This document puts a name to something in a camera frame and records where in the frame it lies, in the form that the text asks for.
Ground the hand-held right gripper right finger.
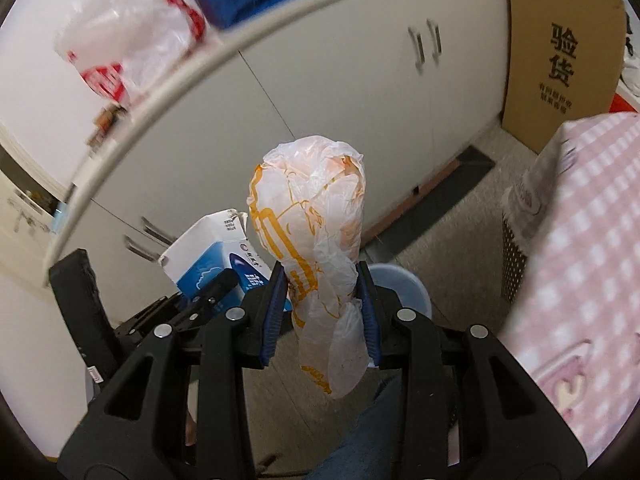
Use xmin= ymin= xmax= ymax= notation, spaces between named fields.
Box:
xmin=355 ymin=261 xmax=588 ymax=480

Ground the pink checkered cloth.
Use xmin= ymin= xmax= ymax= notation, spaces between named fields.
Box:
xmin=500 ymin=112 xmax=640 ymax=466

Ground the blue white paper carton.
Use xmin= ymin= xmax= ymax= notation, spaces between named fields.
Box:
xmin=159 ymin=210 xmax=293 ymax=313

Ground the black perforated basket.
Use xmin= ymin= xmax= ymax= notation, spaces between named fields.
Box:
xmin=500 ymin=211 xmax=531 ymax=306

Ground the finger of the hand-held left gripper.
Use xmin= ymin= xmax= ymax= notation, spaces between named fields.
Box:
xmin=175 ymin=269 xmax=239 ymax=335

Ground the tall cardboard box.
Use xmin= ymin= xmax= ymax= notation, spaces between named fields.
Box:
xmin=501 ymin=0 xmax=628 ymax=155

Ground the small brown item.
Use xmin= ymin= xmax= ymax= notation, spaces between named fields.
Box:
xmin=87 ymin=105 xmax=129 ymax=147

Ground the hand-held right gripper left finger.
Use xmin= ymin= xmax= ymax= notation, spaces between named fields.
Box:
xmin=56 ymin=261 xmax=291 ymax=480

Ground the metal cabinet handle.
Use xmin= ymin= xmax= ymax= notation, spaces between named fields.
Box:
xmin=124 ymin=235 xmax=159 ymax=262
xmin=408 ymin=26 xmax=426 ymax=73
xmin=425 ymin=19 xmax=444 ymax=64
xmin=141 ymin=216 xmax=176 ymax=247

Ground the person's jeans leg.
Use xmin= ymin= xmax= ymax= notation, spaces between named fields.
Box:
xmin=304 ymin=374 xmax=407 ymax=480

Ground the white cabinet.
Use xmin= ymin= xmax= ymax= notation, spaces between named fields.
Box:
xmin=45 ymin=0 xmax=511 ymax=311

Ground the white orange plastic bag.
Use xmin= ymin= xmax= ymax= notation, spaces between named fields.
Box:
xmin=247 ymin=135 xmax=368 ymax=400

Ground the white red plastic bag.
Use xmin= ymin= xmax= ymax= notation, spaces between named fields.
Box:
xmin=54 ymin=0 xmax=207 ymax=109

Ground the light blue trash bin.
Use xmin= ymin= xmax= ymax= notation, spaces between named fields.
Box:
xmin=357 ymin=262 xmax=432 ymax=320

